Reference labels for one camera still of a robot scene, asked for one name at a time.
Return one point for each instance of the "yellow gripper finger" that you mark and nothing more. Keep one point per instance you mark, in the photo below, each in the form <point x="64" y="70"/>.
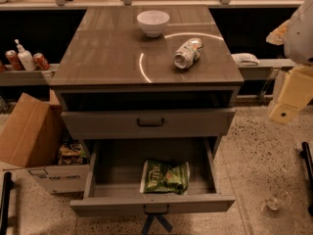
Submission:
<point x="295" y="94"/>

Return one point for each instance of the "green jalapeno chip bag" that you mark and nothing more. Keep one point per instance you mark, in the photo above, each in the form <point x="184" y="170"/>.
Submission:
<point x="161" y="177"/>

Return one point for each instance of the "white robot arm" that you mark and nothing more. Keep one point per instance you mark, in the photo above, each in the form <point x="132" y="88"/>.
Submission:
<point x="296" y="35"/>

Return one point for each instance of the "closed top drawer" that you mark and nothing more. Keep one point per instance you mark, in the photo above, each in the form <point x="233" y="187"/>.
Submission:
<point x="148" y="124"/>

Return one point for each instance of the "open middle drawer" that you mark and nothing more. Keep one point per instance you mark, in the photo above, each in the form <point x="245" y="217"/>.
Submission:
<point x="115" y="173"/>

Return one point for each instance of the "grey drawer cabinet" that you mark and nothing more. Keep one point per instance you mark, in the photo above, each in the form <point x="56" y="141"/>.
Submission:
<point x="111" y="65"/>

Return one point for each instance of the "grey side shelf right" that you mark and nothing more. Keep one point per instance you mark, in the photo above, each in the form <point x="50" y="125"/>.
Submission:
<point x="263" y="70"/>

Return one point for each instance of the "grey side shelf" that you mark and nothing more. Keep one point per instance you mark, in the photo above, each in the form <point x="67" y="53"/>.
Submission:
<point x="11" y="77"/>
<point x="263" y="70"/>

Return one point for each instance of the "black bar right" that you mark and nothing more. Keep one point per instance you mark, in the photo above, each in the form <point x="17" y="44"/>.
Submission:
<point x="306" y="155"/>

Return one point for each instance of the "black bar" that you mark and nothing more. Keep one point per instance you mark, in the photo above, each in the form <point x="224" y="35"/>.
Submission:
<point x="306" y="155"/>
<point x="5" y="201"/>

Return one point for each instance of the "folded white cloth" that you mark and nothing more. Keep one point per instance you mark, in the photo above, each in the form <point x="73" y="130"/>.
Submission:
<point x="245" y="59"/>

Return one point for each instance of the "crushed green soda can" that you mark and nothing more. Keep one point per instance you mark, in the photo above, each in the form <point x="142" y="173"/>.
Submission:
<point x="188" y="53"/>

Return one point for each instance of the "white ceramic bowl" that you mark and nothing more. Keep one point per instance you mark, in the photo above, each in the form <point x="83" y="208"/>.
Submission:
<point x="153" y="23"/>

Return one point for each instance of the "snack bags in box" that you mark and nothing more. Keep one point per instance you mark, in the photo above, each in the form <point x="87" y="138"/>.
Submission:
<point x="72" y="154"/>

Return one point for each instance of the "red soda can right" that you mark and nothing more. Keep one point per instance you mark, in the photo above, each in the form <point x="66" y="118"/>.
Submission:
<point x="41" y="61"/>

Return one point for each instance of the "red soda can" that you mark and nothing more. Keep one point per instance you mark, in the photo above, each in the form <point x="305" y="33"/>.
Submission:
<point x="41" y="61"/>
<point x="13" y="58"/>

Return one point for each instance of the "white pump bottle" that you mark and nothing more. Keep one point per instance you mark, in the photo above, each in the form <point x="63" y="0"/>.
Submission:
<point x="25" y="57"/>

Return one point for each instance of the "cardboard box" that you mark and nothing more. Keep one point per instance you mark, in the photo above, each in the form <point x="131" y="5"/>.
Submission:
<point x="32" y="138"/>

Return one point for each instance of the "grey side shelf left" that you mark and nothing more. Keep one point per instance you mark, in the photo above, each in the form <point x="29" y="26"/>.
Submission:
<point x="11" y="77"/>

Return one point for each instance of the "red soda can left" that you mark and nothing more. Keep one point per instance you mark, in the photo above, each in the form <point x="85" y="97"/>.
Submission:
<point x="13" y="58"/>

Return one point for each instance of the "black bar left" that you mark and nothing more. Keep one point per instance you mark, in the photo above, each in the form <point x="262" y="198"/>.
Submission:
<point x="5" y="201"/>

